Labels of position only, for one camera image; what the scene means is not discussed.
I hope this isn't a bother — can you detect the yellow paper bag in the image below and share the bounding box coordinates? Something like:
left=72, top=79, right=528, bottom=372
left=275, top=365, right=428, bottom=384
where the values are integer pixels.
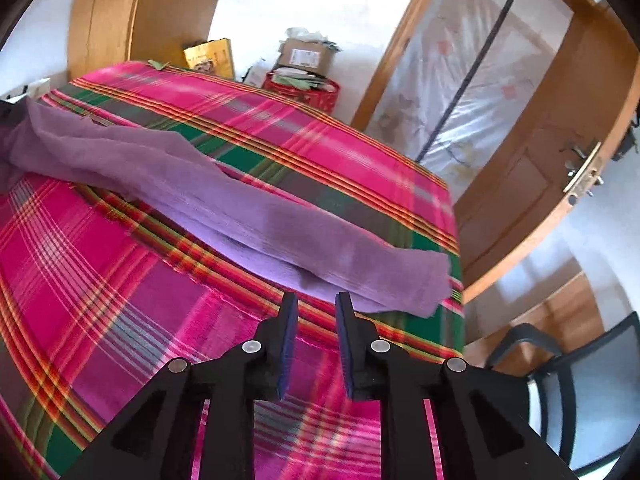
left=183, top=38, right=236, bottom=80

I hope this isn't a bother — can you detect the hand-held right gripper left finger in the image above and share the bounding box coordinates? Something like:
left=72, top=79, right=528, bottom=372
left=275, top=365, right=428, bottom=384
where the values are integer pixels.
left=62, top=291, right=299, bottom=480

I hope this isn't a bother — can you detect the black hanging bag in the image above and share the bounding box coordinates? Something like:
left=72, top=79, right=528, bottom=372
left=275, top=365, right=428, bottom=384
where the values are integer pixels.
left=612, top=115, right=640, bottom=161

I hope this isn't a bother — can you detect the cardboard box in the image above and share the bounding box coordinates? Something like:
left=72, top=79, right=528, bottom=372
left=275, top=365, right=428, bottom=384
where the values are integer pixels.
left=274, top=27, right=343, bottom=77

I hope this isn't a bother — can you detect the red basket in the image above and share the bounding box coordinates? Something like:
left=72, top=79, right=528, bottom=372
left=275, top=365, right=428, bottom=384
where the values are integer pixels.
left=263, top=71, right=342, bottom=113

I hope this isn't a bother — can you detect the wooden door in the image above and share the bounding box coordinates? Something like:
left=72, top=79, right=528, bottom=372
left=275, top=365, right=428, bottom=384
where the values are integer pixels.
left=455, top=5, right=640, bottom=303

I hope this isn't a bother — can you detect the wooden wardrobe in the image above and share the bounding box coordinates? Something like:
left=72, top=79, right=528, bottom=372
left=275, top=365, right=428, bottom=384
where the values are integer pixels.
left=67, top=0, right=233, bottom=78

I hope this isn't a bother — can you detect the pink plaid blanket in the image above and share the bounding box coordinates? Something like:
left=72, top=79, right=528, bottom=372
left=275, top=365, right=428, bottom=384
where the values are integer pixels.
left=0, top=60, right=466, bottom=480

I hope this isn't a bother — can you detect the black mesh office chair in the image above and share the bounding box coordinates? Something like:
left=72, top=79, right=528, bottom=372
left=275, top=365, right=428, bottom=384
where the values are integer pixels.
left=485, top=310, right=640, bottom=473

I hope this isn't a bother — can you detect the wooden board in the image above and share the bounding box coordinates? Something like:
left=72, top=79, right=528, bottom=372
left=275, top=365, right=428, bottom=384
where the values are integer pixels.
left=465, top=272, right=606, bottom=366

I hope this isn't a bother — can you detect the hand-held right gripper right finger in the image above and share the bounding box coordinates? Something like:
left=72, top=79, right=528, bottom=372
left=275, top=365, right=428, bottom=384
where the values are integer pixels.
left=335, top=290, right=578, bottom=480

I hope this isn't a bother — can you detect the metal door lock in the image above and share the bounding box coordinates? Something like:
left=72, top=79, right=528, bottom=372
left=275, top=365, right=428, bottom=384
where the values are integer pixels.
left=560, top=137, right=603, bottom=206

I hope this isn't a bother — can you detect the purple fleece garment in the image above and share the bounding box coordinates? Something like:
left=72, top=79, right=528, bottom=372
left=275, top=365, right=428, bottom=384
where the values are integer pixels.
left=0, top=97, right=451, bottom=318

